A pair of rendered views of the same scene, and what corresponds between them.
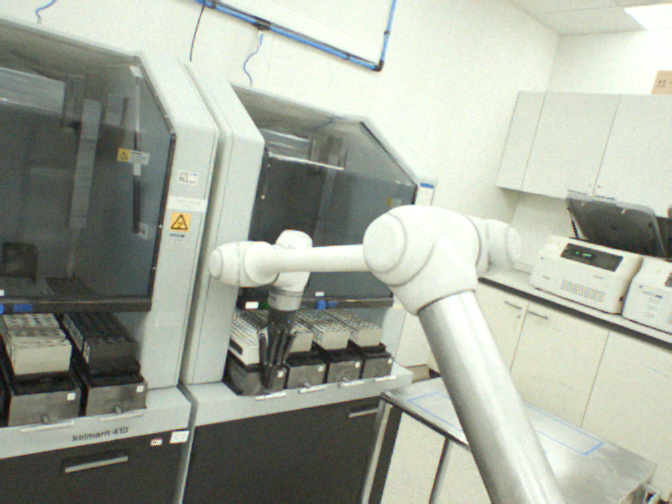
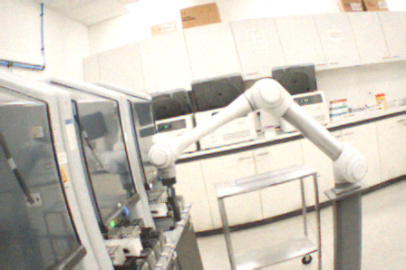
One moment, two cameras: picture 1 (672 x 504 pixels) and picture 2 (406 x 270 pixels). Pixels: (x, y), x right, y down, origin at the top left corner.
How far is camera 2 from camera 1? 162 cm
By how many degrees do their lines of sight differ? 45
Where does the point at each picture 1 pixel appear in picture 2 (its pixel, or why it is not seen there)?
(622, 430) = (231, 204)
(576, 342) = (187, 177)
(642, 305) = (208, 138)
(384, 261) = (276, 97)
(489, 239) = not seen: hidden behind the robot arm
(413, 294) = (284, 106)
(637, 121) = (152, 50)
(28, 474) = not seen: outside the picture
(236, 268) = (170, 154)
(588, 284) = not seen: hidden behind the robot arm
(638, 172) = (164, 73)
